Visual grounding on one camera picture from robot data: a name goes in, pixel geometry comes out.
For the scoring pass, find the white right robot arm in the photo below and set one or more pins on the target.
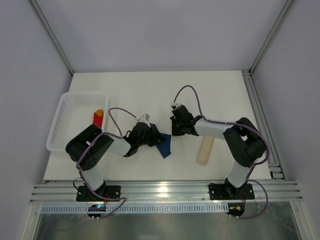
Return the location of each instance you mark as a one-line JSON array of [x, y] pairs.
[[244, 141]]

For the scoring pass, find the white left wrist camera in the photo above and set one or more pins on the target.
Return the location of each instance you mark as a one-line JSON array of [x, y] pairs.
[[144, 119]]

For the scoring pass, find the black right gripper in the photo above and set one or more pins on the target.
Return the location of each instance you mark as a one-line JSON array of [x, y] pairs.
[[176, 125]]

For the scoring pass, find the beige cutlery tray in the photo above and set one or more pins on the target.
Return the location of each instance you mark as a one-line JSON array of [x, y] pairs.
[[205, 150]]

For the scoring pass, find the blue paper napkin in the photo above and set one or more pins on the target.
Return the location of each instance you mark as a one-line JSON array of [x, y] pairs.
[[164, 147]]

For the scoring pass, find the aluminium side rail right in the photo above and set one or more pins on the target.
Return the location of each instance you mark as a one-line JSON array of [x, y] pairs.
[[274, 160]]

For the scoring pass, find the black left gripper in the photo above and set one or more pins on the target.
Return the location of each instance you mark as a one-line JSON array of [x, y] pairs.
[[152, 135]]

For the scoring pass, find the red bottle orange cap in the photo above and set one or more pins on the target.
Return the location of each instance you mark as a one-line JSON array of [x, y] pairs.
[[98, 117]]

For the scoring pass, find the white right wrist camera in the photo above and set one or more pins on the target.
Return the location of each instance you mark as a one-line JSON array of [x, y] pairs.
[[175, 105]]

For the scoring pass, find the aluminium frame post left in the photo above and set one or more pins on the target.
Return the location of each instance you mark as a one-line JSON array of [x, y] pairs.
[[51, 35]]

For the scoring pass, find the white slotted cable duct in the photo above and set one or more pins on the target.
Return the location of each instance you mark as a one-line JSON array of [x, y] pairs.
[[135, 208]]

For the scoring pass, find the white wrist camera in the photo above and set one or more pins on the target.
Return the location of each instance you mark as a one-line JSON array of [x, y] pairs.
[[144, 119], [175, 105]]

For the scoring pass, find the aluminium table edge rail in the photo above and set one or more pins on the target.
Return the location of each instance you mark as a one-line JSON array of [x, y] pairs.
[[136, 192]]

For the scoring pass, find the aluminium frame post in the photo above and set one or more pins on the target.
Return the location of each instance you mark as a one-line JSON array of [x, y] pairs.
[[51, 35], [272, 33]]

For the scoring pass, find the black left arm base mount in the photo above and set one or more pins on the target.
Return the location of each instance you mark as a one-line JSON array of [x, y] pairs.
[[105, 191]]

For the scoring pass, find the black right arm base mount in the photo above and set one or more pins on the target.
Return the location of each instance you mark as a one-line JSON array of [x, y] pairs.
[[224, 192]]

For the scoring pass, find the white plastic basket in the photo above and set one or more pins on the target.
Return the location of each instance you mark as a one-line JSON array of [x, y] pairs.
[[74, 112]]

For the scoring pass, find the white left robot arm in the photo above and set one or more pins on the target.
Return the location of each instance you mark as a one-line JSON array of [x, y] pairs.
[[89, 146]]

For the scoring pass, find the aluminium frame post right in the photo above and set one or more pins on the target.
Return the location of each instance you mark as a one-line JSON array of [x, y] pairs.
[[272, 33]]

